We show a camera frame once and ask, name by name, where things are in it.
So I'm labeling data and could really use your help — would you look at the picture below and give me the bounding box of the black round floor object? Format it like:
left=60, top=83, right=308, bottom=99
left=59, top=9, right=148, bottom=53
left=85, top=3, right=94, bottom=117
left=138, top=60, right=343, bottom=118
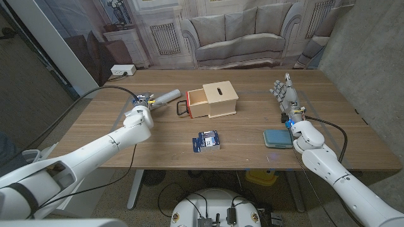
left=141, top=170, right=167, bottom=187

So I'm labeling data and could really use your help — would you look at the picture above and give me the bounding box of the black power strip cable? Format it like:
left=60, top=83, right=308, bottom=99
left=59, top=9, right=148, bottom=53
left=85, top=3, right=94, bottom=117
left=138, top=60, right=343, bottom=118
left=107, top=71, right=129, bottom=82

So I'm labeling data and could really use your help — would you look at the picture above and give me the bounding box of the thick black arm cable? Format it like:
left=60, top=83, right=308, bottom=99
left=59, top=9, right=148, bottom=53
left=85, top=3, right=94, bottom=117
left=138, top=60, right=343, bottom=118
left=304, top=115, right=348, bottom=164
left=30, top=85, right=140, bottom=154

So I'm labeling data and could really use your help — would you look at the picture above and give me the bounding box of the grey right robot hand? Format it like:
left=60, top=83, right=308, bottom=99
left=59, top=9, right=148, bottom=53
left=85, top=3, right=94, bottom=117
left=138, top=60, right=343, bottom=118
left=270, top=73, right=306, bottom=124

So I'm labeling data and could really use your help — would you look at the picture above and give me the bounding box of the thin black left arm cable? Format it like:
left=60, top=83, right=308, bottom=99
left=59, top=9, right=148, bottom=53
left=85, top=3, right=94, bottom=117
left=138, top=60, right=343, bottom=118
left=39, top=144, right=138, bottom=209

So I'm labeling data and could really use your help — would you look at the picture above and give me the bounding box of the yellow object under table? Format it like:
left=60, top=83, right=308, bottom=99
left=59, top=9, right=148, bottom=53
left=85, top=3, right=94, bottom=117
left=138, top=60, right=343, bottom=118
left=245, top=169, right=278, bottom=187

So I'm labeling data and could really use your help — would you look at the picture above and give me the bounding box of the white chair frame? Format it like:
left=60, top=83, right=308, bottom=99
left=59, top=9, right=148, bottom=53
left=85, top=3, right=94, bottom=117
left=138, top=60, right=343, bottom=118
left=20, top=143, right=59, bottom=163

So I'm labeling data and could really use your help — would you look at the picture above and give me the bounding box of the blue printed package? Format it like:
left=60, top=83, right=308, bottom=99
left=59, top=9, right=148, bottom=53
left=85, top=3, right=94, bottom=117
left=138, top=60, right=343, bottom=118
left=192, top=130, right=221, bottom=154

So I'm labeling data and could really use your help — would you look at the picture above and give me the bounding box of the white table leg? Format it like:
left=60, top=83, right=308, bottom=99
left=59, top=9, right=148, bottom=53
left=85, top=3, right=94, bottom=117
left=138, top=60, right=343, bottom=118
left=126, top=169, right=145, bottom=211

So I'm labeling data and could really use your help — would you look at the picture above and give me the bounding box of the grey table leg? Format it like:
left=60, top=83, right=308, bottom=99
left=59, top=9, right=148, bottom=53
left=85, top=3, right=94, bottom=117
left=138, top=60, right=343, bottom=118
left=285, top=172, right=306, bottom=214

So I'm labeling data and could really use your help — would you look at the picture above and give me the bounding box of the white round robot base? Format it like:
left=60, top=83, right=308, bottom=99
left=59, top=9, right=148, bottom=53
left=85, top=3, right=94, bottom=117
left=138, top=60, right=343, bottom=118
left=169, top=188, right=262, bottom=227

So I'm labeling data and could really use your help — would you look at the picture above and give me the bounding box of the black floor cable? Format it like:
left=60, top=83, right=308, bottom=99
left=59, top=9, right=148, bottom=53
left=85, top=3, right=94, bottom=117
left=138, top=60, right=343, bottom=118
left=157, top=182, right=210, bottom=219

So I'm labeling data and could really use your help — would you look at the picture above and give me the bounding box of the white power strip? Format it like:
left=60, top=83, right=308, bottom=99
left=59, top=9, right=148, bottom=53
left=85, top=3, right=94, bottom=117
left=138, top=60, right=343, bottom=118
left=110, top=64, right=137, bottom=76

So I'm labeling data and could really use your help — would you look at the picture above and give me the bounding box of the wooden box with slot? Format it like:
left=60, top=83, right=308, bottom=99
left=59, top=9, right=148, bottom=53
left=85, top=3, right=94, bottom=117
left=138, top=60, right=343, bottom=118
left=202, top=80, right=239, bottom=119

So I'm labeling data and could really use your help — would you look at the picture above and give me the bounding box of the plastic wrap roll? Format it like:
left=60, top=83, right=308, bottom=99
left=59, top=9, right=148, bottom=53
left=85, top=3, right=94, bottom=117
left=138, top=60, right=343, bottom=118
left=148, top=88, right=182, bottom=110

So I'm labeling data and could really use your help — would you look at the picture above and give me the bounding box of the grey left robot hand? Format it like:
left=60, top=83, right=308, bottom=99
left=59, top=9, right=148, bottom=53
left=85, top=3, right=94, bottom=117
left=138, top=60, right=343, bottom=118
left=132, top=91, right=157, bottom=111

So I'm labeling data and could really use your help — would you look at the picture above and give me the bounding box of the white robot torso edge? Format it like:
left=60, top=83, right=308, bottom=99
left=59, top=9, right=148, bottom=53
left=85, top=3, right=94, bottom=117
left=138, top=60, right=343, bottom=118
left=0, top=218, right=128, bottom=227

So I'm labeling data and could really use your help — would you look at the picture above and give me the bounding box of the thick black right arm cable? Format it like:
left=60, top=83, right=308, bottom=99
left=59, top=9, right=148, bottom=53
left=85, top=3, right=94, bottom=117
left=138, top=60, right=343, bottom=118
left=304, top=115, right=348, bottom=164

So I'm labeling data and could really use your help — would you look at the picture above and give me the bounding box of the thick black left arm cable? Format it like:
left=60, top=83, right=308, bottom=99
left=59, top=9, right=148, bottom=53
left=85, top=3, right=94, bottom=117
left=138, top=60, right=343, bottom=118
left=30, top=85, right=140, bottom=154

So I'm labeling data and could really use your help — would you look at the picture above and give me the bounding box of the teal rectangular sponge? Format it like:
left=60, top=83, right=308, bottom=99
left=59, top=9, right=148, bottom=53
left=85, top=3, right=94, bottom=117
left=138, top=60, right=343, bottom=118
left=263, top=129, right=294, bottom=149

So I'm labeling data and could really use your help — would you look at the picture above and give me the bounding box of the printed living room backdrop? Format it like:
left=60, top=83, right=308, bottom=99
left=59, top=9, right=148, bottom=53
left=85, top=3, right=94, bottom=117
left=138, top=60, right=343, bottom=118
left=33, top=0, right=357, bottom=89

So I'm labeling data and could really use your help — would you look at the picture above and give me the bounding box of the person in dark clothing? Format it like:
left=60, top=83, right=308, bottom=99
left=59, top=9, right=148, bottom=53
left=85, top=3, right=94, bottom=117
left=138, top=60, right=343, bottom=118
left=0, top=132, right=20, bottom=177

